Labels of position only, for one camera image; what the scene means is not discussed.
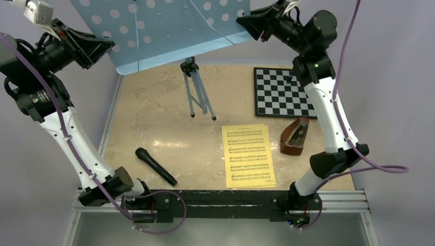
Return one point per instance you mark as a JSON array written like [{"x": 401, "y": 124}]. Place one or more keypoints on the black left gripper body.
[{"x": 57, "y": 53}]

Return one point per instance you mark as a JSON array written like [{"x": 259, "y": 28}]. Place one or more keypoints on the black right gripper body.
[{"x": 285, "y": 30}]

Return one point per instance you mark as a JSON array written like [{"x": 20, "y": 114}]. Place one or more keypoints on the light blue music stand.
[{"x": 148, "y": 34}]

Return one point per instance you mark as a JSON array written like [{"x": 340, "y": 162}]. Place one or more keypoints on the brown wooden metronome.
[{"x": 293, "y": 137}]

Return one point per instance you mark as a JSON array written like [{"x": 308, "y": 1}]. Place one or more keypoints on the yellow sheet music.
[
  {"x": 249, "y": 168},
  {"x": 246, "y": 136}
]

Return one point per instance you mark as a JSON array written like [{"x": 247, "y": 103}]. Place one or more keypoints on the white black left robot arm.
[{"x": 31, "y": 81}]

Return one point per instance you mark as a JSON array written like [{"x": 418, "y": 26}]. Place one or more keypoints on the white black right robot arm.
[{"x": 315, "y": 72}]

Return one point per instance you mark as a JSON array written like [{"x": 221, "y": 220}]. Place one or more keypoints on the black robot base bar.
[{"x": 274, "y": 205}]

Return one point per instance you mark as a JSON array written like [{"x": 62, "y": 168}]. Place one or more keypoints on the black chess pawn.
[{"x": 288, "y": 79}]

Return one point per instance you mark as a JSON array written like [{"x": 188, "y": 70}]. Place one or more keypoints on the black white chessboard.
[{"x": 273, "y": 97}]

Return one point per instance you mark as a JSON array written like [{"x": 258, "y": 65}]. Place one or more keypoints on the black microphone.
[{"x": 144, "y": 156}]

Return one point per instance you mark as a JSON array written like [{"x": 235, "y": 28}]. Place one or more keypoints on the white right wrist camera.
[{"x": 290, "y": 4}]

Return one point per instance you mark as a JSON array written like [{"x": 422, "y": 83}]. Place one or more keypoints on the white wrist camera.
[
  {"x": 290, "y": 4},
  {"x": 40, "y": 13}
]

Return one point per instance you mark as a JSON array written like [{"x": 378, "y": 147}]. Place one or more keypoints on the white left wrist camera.
[{"x": 40, "y": 13}]

